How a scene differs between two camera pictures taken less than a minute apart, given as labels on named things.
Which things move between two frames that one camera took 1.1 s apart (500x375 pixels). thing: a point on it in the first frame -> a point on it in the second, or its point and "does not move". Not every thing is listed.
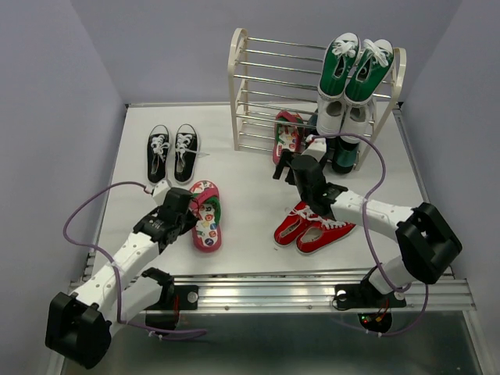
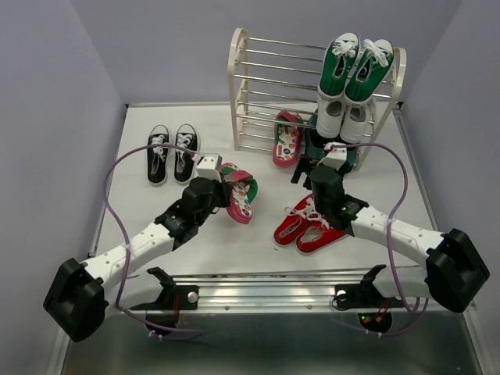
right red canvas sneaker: (315, 236) does not move
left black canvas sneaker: (157, 152) does not move
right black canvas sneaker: (186, 153) does not move
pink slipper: (206, 233) -> (244, 190)
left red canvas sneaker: (287, 231) does not move
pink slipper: (289, 133) does not move
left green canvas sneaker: (340, 55) does not move
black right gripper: (286, 157) -> (305, 165)
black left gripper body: (187, 222) -> (219, 197)
